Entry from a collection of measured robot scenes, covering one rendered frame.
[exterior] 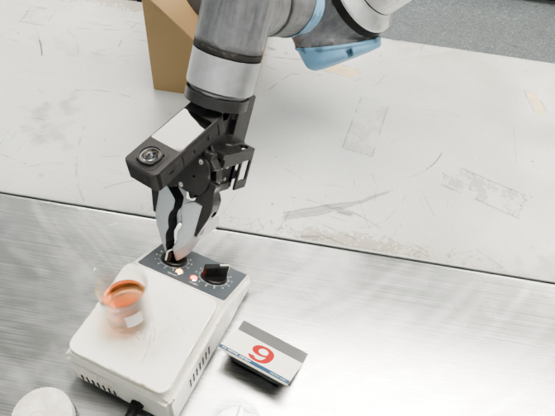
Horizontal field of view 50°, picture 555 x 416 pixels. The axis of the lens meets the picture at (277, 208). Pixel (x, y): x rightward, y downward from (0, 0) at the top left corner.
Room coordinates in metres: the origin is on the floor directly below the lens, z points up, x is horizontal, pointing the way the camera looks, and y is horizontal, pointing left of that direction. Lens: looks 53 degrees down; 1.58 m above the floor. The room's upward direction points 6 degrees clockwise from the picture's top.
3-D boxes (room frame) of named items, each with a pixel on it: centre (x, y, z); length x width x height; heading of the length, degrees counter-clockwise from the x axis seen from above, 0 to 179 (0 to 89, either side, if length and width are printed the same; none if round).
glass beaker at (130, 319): (0.28, 0.15, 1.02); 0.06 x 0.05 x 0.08; 63
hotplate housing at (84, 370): (0.30, 0.12, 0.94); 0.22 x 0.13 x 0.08; 161
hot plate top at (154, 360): (0.27, 0.13, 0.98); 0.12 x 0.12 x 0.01; 71
